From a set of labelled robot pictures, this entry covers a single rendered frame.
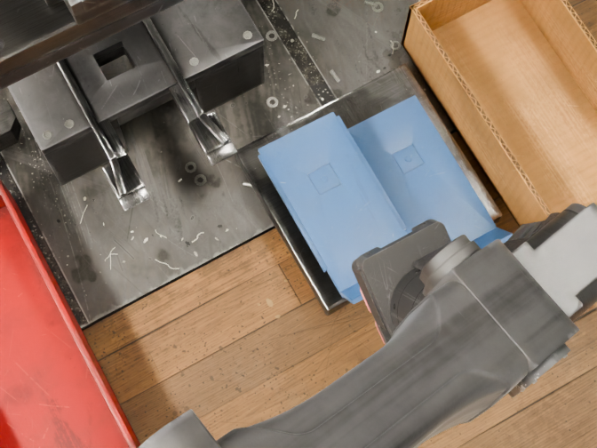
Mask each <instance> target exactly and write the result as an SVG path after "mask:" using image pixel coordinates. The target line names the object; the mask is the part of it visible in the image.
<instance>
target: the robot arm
mask: <svg viewBox="0 0 597 448"><path fill-rule="evenodd" d="M411 230H412V232H410V233H409V234H407V235H405V236H403V237H401V238H399V239H397V240H395V241H393V242H392V243H390V244H388V245H386V246H384V247H382V248H379V247H375V248H373V249H372V250H370V251H368V252H366V253H364V254H362V255H361V256H359V257H358V258H357V259H356V260H354V262H353V264H352V270H353V272H354V275H355V277H356V280H357V282H358V284H359V285H360V292H361V295H362V297H363V299H364V302H365V304H366V306H367V308H368V310H369V311H370V312H371V313H372V315H373V317H374V319H375V325H376V327H377V329H378V333H379V335H380V337H381V339H382V340H383V342H384V344H385V346H384V347H382V348H381V349H380V350H378V351H377V352H376V353H374V354H373V355H371V356H370V357H368V358H367V359H365V360H364V361H362V362H361V363H360V364H358V365H356V366H355V368H353V369H352V370H350V371H349V372H347V373H346V374H344V375H343V376H341V377H340V378H339V379H337V380H335V381H334V382H332V383H331V384H330V385H329V386H328V387H326V388H325V389H323V390H322V391H320V392H319V393H317V394H316V395H314V396H312V397H310V398H309V399H307V400H306V401H305V402H303V403H301V404H299V405H297V406H295V407H293V408H291V409H289V410H288V411H286V412H283V413H281V414H279V415H277V416H274V417H273V418H271V419H268V420H264V421H262V422H260V423H257V424H254V425H252V426H249V427H247V428H235V429H233V430H231V431H229V432H228V433H226V434H225V435H223V436H222V437H221V438H219V439H218V440H217V441H216V440H215V439H214V437H213V436H212V435H211V433H210V432H209V431H208V429H207V428H206V427H205V426H204V424H202V422H201V421H200V420H199V418H198V417H197V416H196V414H195V413H194V412H193V410H192V409H190V410H188V411H187V412H185V413H183V414H182V415H180V416H179V417H178V418H176V419H175V420H173V421H171V422H170V423H168V424H167V425H165V426H164V427H162V428H161V429H159V430H158V431H157V432H155V433H154V434H153V435H152V436H151V437H149V439H148V440H146V441H145V442H144V443H143V444H142V445H141V446H140V447H139V448H418V447H419V446H420V445H421V444H422V443H424V442H425V441H426V440H428V439H429V438H431V437H433V436H435V435H437V434H439V433H441V432H442V431H444V430H446V429H448V428H452V427H454V426H456V425H458V424H464V423H468V422H470V421H472V420H474V419H475V418H477V417H478V416H480V415H481V414H482V413H484V412H486V411H487V410H488V409H489V408H490V407H492V406H493V405H494V404H496V403H497V402H498V401H499V400H500V399H502V398H503V397H504V396H505V395H506V394H507V393H508V394H509V396H510V397H511V398H513V397H515V396H516V395H518V394H519V393H521V392H523V391H524V390H525V388H527V387H528V386H529V385H530V384H532V383H533V384H535V383H536V382H537V379H538V378H539V377H540V376H542V375H543V374H544V373H545V372H547V371H548V370H549V369H550V368H552V367H553V366H554V365H555V364H556V363H557V362H559V361H560V360H561V359H562V358H565V357H566V356H567V354H568V353H569V352H570V349H569V347H568V346H567V345H566V344H565V342H566V341H567V340H569V339H570V338H571V337H572V336H573V335H575V334H576V333H577V332H578V331H579V329H578V327H577V326H576V325H575V324H574V323H573V322H574V321H575V320H576V319H578V318H579V317H580V316H581V315H583V314H584V313H585V312H586V310H587V309H589V308H590V307H591V306H592V305H594V304H595V303H596V302H597V205H596V204H595V203H591V204H589V205H588V206H587V207H586V206H584V205H581V204H576V203H574V204H571V205H570V206H568V207H567V208H566V209H565V210H563V211H562V212H554V213H551V214H550V215H549V216H548V217H547V218H546V220H543V221H538V222H532V223H527V224H522V225H521V226H520V227H519V228H518V229H517V230H516V231H515V232H514V233H513V235H512V236H511V237H510V238H509V239H508V240H507V241H506V242H505V243H504V244H503V243H502V242H501V241H500V239H497V240H495V241H493V242H491V243H490V244H488V245H486V246H485V247H483V248H482V249H481V248H480V247H479V246H478V244H477V243H476V242H475V241H472V242H471V241H470V240H469V239H468V238H467V236H466V235H461V236H459V237H457V238H455V239H454V240H453V241H451V240H450V237H449V234H448V232H447V229H446V228H445V226H444V224H443V223H441V222H440V221H437V220H432V219H430V220H426V221H424V222H422V223H420V224H419V225H417V226H416V227H414V228H412V229H411Z"/></svg>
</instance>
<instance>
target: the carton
mask: <svg viewBox="0 0 597 448"><path fill-rule="evenodd" d="M402 46H403V48H404V49H405V51H406V52H407V53H408V54H409V56H410V58H411V60H412V61H413V63H414V64H415V66H416V67H417V69H418V71H419V73H420V74H421V76H422V77H423V78H424V79H425V81H426V83H427V85H428V86H429V88H430V89H431V91H432V92H433V94H434V96H435V97H436V99H437V100H438V101H439V103H440V104H441V106H442V108H443V109H444V111H445V112H446V114H447V116H448V117H449V119H450V121H451V122H452V123H453V124H454V126H455V128H456V129H457V131H458V133H459V134H460V136H461V137H462V139H463V140H464V142H465V144H466V145H467V146H468V148H469V149H470V151H471V152H472V154H473V155H474V158H475V159H476V161H477V162H478V164H479V165H480V167H481V168H482V169H483V171H484V173H485V174H486V176H487V177H488V179H489V180H490V182H491V184H492V186H493V187H494V189H495V190H496V191H497V193H498V194H499V196H500V197H501V199H502V201H503V202H504V204H505V206H506V207H507V209H508V210H509V212H510V213H511V214H512V216H513V218H514V219H515V221H516V222H517V224H518V225H519V227H520V226H521V225H522V224H527V223H532V222H538V221H543V220H546V218H547V217H548V216H549V215H550V214H551V213H554V212H562V211H563V210H565V209H566V208H567V207H568V206H570V205H571V204H574V203H576V204H581V205H584V206H586V207H587V206H588V205H589V204H591V203H595V204H596V205H597V42H596V41H595V39H594V38H593V36H592V35H591V33H590V32H589V30H588V29H587V28H586V26H585V24H584V23H583V21H582V20H581V19H580V18H579V17H578V15H577V13H576V12H575V11H574V9H573V8H572V6H571V5H570V3H569V2H568V0H421V1H419V2H417V3H415V4H413V5H411V6H410V8H409V12H408V17H407V20H406V24H405V29H404V32H403V36H402Z"/></svg>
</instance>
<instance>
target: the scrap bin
mask: <svg viewBox="0 0 597 448"><path fill-rule="evenodd" d="M140 446H141V444H140V442H139V440H138V438H137V437H136V435H135V433H134V431H133V429H132V427H131V424H130V422H129V421H128V419H127V417H126V415H125V413H124V411H123V409H122V407H121V405H120V404H119V402H118V400H117V398H116V396H115V393H114V391H113V389H112V388H111V386H110V384H109V382H108V380H107V378H106V376H105V374H104V372H103V371H102V369H101V367H100V364H99V362H98V360H97V358H96V356H95V355H94V353H93V351H92V349H91V347H90V345H89V343H88V341H87V339H86V338H85V336H84V333H83V331H82V329H81V327H80V325H79V323H78V322H77V320H76V318H75V316H74V314H73V312H72V310H71V308H70V306H69V305H68V302H67V300H66V298H65V296H64V294H63V292H62V290H61V289H60V287H59V285H58V283H57V281H56V279H55V277H54V275H53V273H52V271H51V269H50V267H49V265H48V263H47V261H46V259H45V257H44V256H43V254H42V252H41V250H40V248H39V246H38V244H37V242H36V240H35V238H34V236H33V234H32V232H31V230H30V228H29V226H28V224H27V222H26V221H25V219H24V217H23V215H22V213H21V211H20V208H19V206H18V205H17V203H16V201H15V199H14V198H13V196H12V195H11V193H10V192H9V191H8V189H7V188H6V186H5V185H4V184H3V182H2V181H1V180H0V448H139V447H140Z"/></svg>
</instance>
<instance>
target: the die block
mask: <svg viewBox="0 0 597 448"><path fill-rule="evenodd" d="M124 55H126V56H127V58H128V60H129V61H130V63H131V65H132V66H133V67H134V65H133V63H132V61H131V59H130V57H129V55H128V53H127V52H126V50H125V49H124V47H121V48H119V49H117V50H115V51H113V52H111V53H109V54H106V55H104V56H102V57H100V58H98V59H96V61H97V63H98V65H99V67H101V66H103V65H105V64H107V63H109V62H110V61H112V60H116V59H118V58H120V57H122V56H124ZM134 68H135V67H134ZM264 82H265V63H264V45H263V46H261V47H259V48H258V49H256V50H254V51H252V52H249V53H247V54H245V55H243V56H242V57H240V58H238V59H236V60H233V61H231V62H229V63H227V64H226V65H224V66H222V67H220V68H217V69H215V70H213V71H211V72H210V73H208V74H206V75H204V76H201V77H199V78H197V79H196V80H194V81H192V82H190V83H188V85H189V87H190V89H191V90H192V92H193V94H194V96H195V97H196V99H197V100H198V102H199V104H200V106H201V107H202V109H203V112H204V113H206V112H208V111H210V110H212V109H214V108H216V107H218V106H220V105H222V104H224V103H226V102H228V101H230V100H232V99H234V98H236V97H238V96H240V95H242V94H243V93H245V92H247V91H249V90H251V89H253V88H255V87H257V86H259V85H261V84H263V83H264ZM170 100H173V98H172V96H171V94H170V93H167V94H165V95H164V96H162V97H160V98H158V99H156V100H153V101H151V102H149V103H148V104H146V105H144V106H142V107H140V108H137V109H135V110H133V111H132V112H130V113H128V114H126V115H124V116H121V117H119V118H117V119H116V120H114V121H112V122H110V123H111V124H112V126H113V128H114V130H115V132H116V134H117V136H118V138H119V139H120V141H121V142H122V144H123V147H124V148H125V150H126V152H128V151H129V150H128V148H127V145H126V143H125V140H124V137H123V134H122V131H121V128H120V125H122V124H125V123H127V122H129V121H131V120H132V119H134V118H136V117H138V116H141V115H143V114H145V113H147V112H148V111H150V110H152V109H154V108H157V107H159V106H161V105H163V104H164V103H166V102H168V101H170ZM44 157H45V158H46V160H47V162H48V164H49V165H50V167H51V168H52V170H53V172H54V174H55V176H56V177H57V179H58V181H59V183H60V185H64V184H66V183H68V182H70V181H71V180H74V179H76V178H78V177H80V176H82V175H84V174H86V173H87V172H90V171H92V170H94V169H96V168H98V167H100V166H102V165H103V164H106V163H108V162H109V161H108V159H107V157H106V155H105V153H104V151H103V149H102V148H101V146H100V144H99V142H98V140H97V139H96V137H95V135H94V133H93V131H92V132H89V133H87V134H85V135H84V136H82V137H80V138H78V139H76V140H73V141H71V142H69V143H68V144H66V145H64V146H62V147H60V148H57V149H55V150H53V151H52V152H50V153H48V154H46V155H44Z"/></svg>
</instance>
